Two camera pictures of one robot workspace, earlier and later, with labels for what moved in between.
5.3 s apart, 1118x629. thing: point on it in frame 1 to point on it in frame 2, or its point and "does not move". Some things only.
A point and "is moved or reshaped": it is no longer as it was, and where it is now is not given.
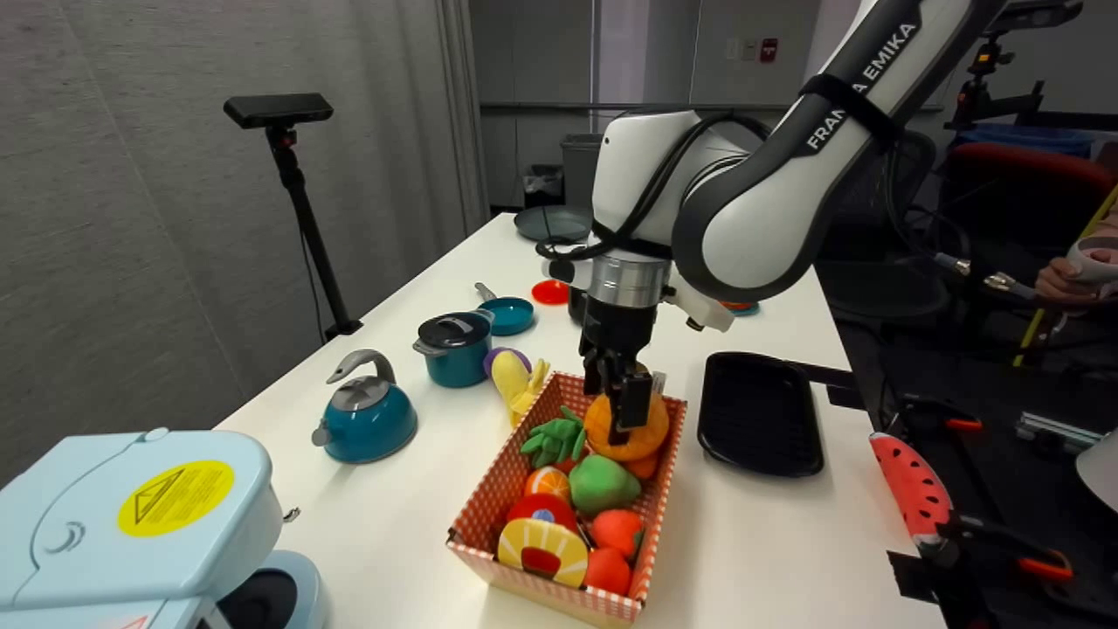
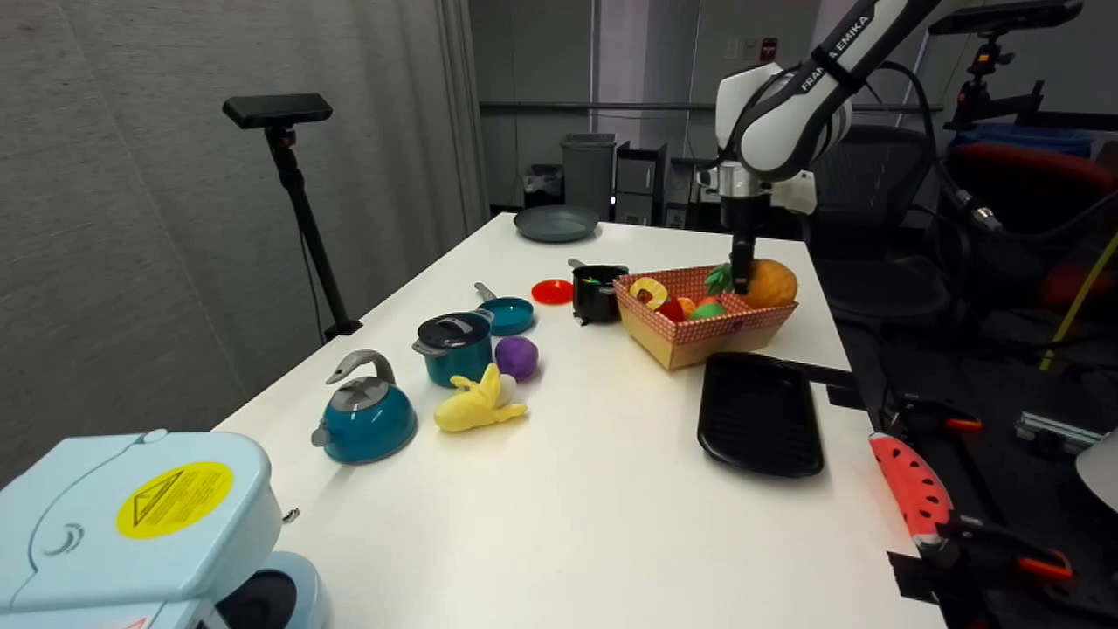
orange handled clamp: [975, 544] does not move
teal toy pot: [456, 347] does not move
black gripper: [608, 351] to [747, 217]
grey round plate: [557, 224] does not move
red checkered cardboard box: [482, 530] to [697, 316]
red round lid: [551, 293] does not move
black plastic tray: [761, 412] does not move
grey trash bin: [583, 154] does not move
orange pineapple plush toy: [640, 444] is moved or reshaped
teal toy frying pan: [505, 316] does not move
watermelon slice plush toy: [912, 487] does not move
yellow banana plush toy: [514, 383] to [478, 408]
